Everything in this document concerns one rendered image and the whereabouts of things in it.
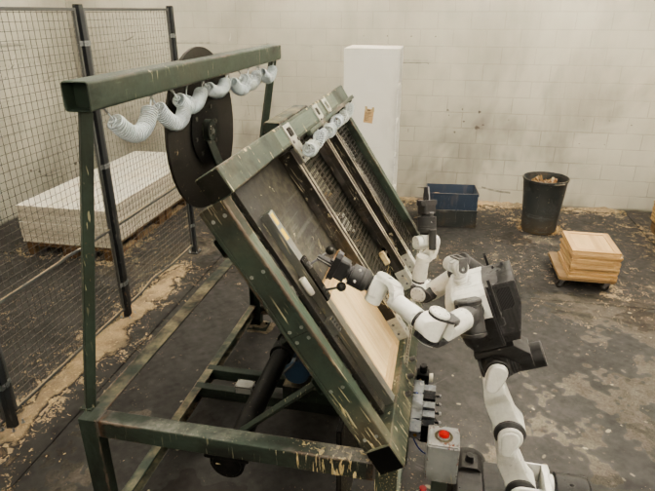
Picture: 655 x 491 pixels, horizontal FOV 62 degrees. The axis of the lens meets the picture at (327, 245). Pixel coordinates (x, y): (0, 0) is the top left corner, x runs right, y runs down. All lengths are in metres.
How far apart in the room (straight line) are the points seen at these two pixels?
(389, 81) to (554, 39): 2.33
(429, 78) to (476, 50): 0.65
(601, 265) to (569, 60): 2.95
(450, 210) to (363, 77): 1.90
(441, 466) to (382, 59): 4.59
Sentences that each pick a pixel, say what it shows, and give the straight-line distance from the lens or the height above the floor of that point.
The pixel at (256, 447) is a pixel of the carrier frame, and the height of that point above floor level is 0.78.
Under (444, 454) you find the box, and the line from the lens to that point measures 2.22.
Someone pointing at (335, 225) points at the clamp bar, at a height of 1.48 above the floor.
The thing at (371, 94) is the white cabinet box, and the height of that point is 1.59.
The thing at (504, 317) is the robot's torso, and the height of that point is 1.25.
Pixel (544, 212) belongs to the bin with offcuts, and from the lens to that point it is 6.77.
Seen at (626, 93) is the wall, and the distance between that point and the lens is 7.80.
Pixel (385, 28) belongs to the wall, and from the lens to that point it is 7.45.
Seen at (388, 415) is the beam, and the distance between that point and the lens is 2.35.
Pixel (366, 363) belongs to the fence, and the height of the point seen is 1.08.
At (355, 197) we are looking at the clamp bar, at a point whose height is 1.44.
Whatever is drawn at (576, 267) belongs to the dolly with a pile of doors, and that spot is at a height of 0.24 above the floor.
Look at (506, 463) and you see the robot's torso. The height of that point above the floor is 0.45.
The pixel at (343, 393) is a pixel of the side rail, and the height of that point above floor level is 1.11.
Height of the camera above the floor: 2.41
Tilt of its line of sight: 23 degrees down
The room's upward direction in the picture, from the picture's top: straight up
